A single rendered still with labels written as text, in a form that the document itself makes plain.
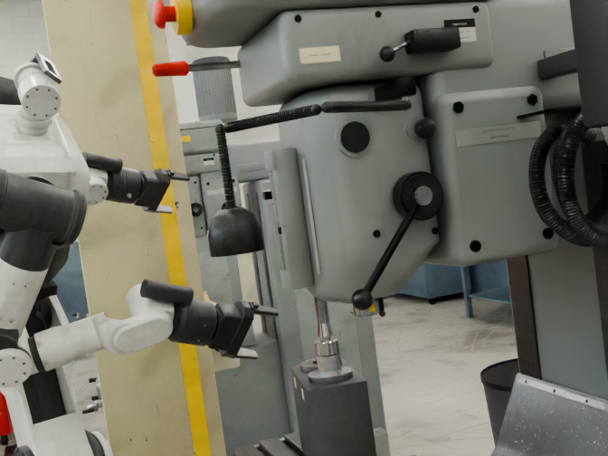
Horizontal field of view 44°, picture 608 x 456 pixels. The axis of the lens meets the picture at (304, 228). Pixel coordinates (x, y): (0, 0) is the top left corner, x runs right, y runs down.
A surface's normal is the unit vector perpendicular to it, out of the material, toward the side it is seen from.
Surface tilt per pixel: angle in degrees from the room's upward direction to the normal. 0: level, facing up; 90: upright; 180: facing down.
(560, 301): 90
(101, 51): 90
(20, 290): 117
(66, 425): 74
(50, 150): 34
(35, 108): 124
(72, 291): 90
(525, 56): 90
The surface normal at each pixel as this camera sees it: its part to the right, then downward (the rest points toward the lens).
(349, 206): 0.05, 0.04
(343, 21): 0.34, 0.00
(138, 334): 0.40, 0.44
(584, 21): -0.93, 0.15
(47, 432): 0.55, -0.32
